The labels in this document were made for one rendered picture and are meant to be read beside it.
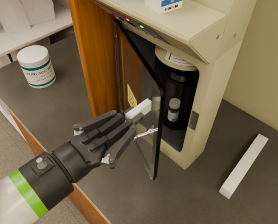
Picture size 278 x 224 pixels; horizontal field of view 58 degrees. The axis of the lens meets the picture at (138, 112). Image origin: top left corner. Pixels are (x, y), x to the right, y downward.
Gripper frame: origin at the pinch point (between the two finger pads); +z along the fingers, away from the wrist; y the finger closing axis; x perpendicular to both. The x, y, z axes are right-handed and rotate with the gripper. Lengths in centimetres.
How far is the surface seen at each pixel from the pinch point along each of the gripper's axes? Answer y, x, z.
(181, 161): -5.2, 33.6, 15.4
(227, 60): -7.5, -6.9, 21.3
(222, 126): -6, 37, 42
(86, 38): 29.5, -2.2, 8.0
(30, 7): 122, 27, 30
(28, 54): 71, 22, 4
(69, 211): 52, 131, -16
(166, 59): 6.8, -2.0, 16.9
